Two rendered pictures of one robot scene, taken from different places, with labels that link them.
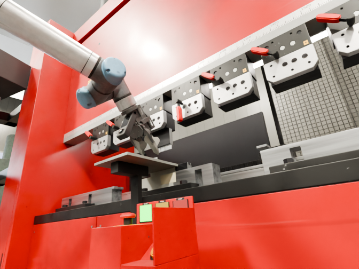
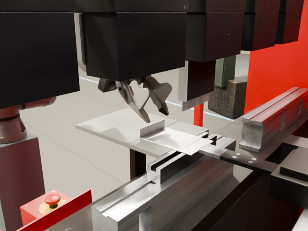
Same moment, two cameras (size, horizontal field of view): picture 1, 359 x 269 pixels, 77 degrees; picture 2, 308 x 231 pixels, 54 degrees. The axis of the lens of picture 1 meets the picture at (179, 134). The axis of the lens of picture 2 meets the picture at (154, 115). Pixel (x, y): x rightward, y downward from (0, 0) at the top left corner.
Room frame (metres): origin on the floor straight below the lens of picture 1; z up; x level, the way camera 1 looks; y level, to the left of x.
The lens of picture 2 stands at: (0.92, -0.50, 1.25)
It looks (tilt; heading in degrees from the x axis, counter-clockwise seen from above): 19 degrees down; 94
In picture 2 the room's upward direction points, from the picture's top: straight up
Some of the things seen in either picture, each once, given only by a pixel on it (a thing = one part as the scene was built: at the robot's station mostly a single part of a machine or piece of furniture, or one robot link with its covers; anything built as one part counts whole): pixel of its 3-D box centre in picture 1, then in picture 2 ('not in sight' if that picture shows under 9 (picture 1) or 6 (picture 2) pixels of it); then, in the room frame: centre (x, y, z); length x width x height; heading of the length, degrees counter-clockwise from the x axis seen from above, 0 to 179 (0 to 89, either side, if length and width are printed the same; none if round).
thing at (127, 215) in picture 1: (127, 220); (53, 202); (0.62, 0.15, 0.79); 0.04 x 0.04 x 0.04
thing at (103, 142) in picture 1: (106, 139); (278, 11); (1.21, 0.42, 1.26); 0.15 x 0.09 x 0.17; 54
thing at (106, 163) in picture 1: (138, 165); (140, 128); (0.85, 0.17, 1.00); 0.26 x 0.18 x 0.01; 144
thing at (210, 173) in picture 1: (174, 184); (178, 186); (0.94, 0.03, 0.92); 0.39 x 0.06 x 0.10; 54
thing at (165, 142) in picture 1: (162, 141); (197, 82); (0.97, 0.08, 1.13); 0.10 x 0.02 x 0.10; 54
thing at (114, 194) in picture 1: (89, 202); (279, 113); (1.29, 0.52, 0.92); 0.50 x 0.06 x 0.10; 54
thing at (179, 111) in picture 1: (179, 110); not in sight; (0.82, -0.01, 1.20); 0.04 x 0.02 x 0.10; 144
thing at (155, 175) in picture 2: (170, 171); (185, 155); (0.95, 0.05, 0.99); 0.20 x 0.03 x 0.03; 54
